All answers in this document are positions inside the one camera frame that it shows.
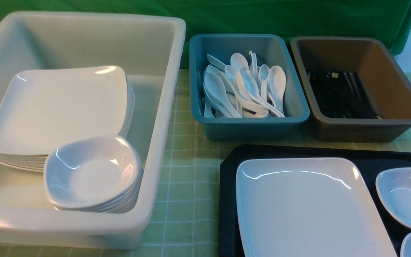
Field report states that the pile of white spoons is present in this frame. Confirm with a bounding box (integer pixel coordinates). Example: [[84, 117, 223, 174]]
[[202, 51, 287, 118]]

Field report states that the black plastic serving tray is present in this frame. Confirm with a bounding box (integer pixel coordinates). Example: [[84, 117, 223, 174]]
[[218, 144, 411, 257]]

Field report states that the pile of black chopsticks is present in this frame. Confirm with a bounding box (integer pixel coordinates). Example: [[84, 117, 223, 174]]
[[307, 67, 383, 119]]

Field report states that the green checkered tablecloth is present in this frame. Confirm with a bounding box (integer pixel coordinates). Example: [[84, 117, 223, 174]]
[[0, 70, 411, 257]]

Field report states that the green backdrop cloth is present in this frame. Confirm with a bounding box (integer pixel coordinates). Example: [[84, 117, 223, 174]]
[[0, 0, 411, 68]]

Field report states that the brown plastic bin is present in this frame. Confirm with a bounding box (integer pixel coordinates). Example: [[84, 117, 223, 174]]
[[290, 36, 411, 142]]

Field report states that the large white square plate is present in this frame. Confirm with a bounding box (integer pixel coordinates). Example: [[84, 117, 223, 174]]
[[235, 157, 397, 257]]

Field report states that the large white plastic tub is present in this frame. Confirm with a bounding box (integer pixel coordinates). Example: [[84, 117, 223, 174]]
[[0, 11, 186, 250]]

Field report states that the stack of white bowls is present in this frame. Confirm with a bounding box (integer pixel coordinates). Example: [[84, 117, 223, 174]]
[[44, 135, 143, 213]]

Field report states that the teal plastic bin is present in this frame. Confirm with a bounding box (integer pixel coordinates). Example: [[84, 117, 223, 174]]
[[189, 34, 310, 141]]

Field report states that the stack of white square plates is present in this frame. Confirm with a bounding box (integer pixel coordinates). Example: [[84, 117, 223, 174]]
[[0, 66, 136, 172]]

